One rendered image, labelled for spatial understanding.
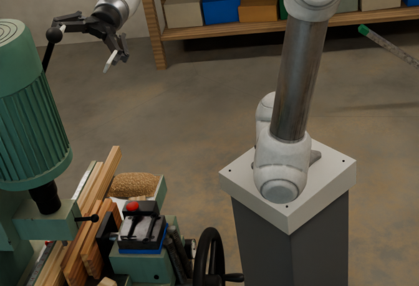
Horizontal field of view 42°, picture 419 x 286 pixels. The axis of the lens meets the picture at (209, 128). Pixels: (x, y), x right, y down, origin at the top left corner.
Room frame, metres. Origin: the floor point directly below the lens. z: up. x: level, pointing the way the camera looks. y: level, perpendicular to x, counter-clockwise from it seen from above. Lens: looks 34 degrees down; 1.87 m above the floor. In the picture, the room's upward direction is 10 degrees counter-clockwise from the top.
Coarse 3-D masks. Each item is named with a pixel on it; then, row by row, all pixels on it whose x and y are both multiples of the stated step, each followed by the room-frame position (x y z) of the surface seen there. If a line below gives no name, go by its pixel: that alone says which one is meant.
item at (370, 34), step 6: (360, 30) 2.74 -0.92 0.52; (366, 30) 2.73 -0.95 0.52; (372, 36) 2.72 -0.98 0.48; (378, 36) 2.74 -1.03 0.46; (378, 42) 2.72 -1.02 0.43; (384, 42) 2.71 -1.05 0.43; (390, 48) 2.70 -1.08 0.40; (396, 48) 2.71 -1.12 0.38; (396, 54) 2.69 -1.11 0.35; (402, 54) 2.69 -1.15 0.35; (408, 54) 2.72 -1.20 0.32; (408, 60) 2.68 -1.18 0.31; (414, 60) 2.68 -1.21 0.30; (414, 66) 2.67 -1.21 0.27
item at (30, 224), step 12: (24, 204) 1.01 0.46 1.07; (36, 204) 1.00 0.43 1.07; (72, 204) 0.98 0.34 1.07; (12, 216) 0.97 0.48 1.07; (24, 216) 0.97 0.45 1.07; (36, 216) 0.96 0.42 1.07; (48, 216) 0.95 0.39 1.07; (60, 216) 0.94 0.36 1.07; (72, 216) 0.96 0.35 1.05; (24, 228) 0.96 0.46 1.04; (36, 228) 0.95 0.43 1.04; (48, 228) 0.94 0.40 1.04; (60, 228) 0.94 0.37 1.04; (72, 228) 0.94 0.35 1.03; (48, 240) 0.95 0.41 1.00; (60, 240) 0.94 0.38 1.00; (72, 240) 0.93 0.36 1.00
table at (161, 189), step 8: (160, 184) 1.21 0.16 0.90; (160, 192) 1.20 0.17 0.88; (112, 200) 1.18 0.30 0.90; (120, 200) 1.17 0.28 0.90; (152, 200) 1.15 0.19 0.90; (160, 200) 1.18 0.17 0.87; (120, 208) 1.14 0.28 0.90; (160, 208) 1.17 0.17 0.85; (184, 240) 1.02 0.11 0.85; (104, 272) 0.91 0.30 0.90; (112, 272) 0.91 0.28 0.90; (88, 280) 0.90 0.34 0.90; (96, 280) 0.89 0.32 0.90; (120, 280) 0.88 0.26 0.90; (128, 280) 0.88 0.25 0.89
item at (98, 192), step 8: (112, 152) 1.35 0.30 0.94; (120, 152) 1.38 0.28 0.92; (112, 160) 1.31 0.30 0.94; (104, 168) 1.28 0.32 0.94; (112, 168) 1.30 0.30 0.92; (104, 176) 1.24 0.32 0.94; (112, 176) 1.28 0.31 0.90; (96, 184) 1.21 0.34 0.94; (104, 184) 1.22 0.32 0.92; (96, 192) 1.17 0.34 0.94; (104, 192) 1.21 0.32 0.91; (88, 200) 1.15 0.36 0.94; (96, 200) 1.16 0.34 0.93; (88, 208) 1.11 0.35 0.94; (64, 248) 0.98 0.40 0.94; (56, 264) 0.93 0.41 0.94; (56, 272) 0.90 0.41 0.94; (48, 280) 0.88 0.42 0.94; (56, 280) 0.88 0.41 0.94; (64, 280) 0.91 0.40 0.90
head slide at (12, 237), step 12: (0, 192) 0.97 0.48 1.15; (12, 192) 1.01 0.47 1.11; (24, 192) 1.04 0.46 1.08; (0, 204) 0.95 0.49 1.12; (12, 204) 0.99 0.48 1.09; (0, 216) 0.94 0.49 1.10; (0, 228) 0.93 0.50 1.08; (12, 228) 0.96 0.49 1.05; (0, 240) 0.94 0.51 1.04; (12, 240) 0.94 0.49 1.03
